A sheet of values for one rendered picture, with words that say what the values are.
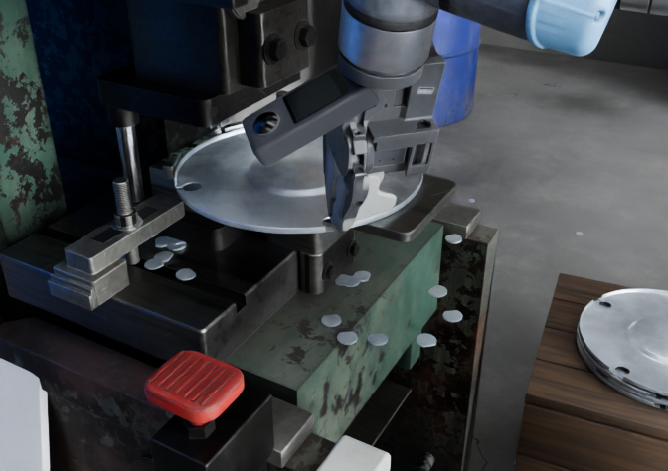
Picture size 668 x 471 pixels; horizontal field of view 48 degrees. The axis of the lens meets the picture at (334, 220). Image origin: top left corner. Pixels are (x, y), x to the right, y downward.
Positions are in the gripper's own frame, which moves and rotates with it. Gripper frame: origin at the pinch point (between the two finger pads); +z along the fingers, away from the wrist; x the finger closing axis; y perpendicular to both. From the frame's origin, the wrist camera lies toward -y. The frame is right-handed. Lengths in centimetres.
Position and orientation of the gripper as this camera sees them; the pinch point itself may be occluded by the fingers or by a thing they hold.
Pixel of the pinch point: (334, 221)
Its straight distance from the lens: 75.1
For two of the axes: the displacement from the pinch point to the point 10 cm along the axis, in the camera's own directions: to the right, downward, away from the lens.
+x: -2.9, -7.2, 6.3
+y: 9.5, -1.5, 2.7
